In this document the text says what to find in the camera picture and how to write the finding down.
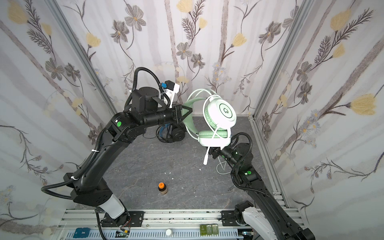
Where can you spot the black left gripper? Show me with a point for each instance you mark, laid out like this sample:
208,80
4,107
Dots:
178,112

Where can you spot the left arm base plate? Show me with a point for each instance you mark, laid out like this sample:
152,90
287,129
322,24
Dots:
127,219

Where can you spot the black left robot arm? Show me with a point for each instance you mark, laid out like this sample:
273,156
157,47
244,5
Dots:
89,187

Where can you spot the black corrugated left conduit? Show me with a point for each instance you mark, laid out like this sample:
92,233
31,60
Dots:
143,77

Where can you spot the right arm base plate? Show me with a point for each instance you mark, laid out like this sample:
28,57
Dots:
231,218

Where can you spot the white round cap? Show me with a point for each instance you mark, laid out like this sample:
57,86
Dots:
169,232

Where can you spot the mint green headphones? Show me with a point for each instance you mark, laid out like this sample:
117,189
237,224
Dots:
218,114

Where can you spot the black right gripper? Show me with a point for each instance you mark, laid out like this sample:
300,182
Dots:
215,151

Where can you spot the aluminium mounting rail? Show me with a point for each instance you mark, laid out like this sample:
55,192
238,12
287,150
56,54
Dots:
185,225

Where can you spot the black blue headphones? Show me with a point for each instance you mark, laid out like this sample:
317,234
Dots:
171,133

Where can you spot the left corner aluminium profile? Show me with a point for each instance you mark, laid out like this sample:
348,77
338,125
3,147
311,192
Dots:
80,52

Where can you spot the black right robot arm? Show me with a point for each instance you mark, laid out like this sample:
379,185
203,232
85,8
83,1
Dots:
271,221

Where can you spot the corner aluminium profile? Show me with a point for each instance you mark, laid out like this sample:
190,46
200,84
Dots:
80,52
298,23

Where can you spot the right corner aluminium profile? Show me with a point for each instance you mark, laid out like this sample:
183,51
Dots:
298,23

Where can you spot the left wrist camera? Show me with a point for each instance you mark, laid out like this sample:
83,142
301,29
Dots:
171,89

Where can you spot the small orange cap bottle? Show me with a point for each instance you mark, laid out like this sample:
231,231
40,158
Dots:
162,187

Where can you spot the blue box on rail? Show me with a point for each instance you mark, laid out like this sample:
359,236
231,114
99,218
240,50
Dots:
81,233

